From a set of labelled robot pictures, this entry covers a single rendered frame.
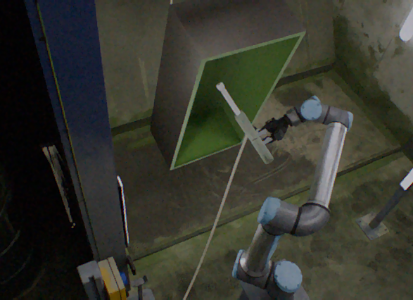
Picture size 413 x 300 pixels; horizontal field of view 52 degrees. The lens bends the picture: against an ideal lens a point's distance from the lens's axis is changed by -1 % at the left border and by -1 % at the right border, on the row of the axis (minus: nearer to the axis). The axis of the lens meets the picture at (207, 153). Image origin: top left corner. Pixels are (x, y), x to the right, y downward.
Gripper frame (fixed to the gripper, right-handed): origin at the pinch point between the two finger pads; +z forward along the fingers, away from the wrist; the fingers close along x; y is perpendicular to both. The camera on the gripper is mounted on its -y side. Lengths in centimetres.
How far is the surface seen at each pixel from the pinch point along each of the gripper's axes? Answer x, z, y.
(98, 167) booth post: 46, 51, -46
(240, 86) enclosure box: 1, 1, 86
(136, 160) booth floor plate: -15, 108, 114
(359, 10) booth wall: -35, -116, 204
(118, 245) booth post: -7, 91, -14
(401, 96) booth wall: -107, -107, 157
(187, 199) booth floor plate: -54, 82, 84
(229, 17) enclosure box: 56, -20, 19
